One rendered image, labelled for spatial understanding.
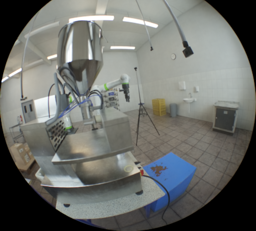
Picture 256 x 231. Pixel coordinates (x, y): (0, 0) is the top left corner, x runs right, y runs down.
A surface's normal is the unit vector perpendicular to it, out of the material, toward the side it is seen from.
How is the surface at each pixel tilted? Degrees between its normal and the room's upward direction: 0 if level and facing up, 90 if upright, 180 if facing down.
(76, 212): 0
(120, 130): 90
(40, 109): 90
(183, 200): 0
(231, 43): 90
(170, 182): 0
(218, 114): 90
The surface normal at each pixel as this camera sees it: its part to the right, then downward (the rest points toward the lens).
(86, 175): -0.14, -0.98
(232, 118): -0.93, 0.18
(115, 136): 0.35, 0.07
